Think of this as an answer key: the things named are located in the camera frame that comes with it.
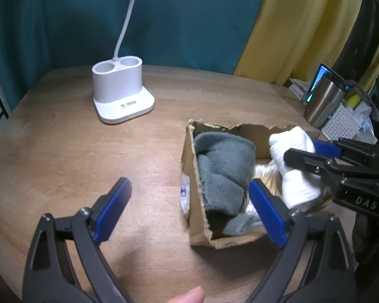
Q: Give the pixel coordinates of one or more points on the brown cardboard box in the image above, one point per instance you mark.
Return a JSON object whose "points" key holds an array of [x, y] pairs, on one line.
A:
{"points": [[191, 193]]}

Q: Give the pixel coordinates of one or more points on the white perforated plastic basket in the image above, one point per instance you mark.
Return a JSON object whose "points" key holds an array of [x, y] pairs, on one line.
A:
{"points": [[340, 124]]}

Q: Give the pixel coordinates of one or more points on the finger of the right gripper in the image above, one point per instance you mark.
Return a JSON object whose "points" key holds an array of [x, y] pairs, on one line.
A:
{"points": [[352, 151], [319, 164]]}

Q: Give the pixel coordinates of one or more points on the grey sock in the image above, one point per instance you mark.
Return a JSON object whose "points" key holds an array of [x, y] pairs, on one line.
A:
{"points": [[225, 166]]}

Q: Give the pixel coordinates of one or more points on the yellow green sponge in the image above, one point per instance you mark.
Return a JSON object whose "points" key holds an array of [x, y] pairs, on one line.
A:
{"points": [[352, 100]]}

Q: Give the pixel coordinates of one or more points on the teal and yellow curtain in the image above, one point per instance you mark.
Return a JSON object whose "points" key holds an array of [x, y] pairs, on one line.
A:
{"points": [[265, 40]]}

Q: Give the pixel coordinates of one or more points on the white sock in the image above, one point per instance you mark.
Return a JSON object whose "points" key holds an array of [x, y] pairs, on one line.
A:
{"points": [[298, 170]]}

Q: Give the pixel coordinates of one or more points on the white desk lamp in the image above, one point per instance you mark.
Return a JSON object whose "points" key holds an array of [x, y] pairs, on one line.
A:
{"points": [[118, 91]]}

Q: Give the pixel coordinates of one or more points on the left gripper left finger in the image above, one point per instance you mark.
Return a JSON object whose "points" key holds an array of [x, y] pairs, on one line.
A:
{"points": [[49, 275]]}

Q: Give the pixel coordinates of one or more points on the person's thumb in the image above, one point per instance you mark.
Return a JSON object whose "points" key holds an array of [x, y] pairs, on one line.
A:
{"points": [[195, 295]]}

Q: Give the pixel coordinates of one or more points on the steel travel mug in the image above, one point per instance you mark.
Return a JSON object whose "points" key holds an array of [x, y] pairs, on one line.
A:
{"points": [[324, 96]]}

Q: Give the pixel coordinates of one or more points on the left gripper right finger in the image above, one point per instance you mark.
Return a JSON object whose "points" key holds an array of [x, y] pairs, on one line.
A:
{"points": [[314, 263]]}

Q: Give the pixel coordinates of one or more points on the cotton swab bag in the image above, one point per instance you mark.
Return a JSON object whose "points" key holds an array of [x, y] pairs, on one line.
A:
{"points": [[270, 176]]}

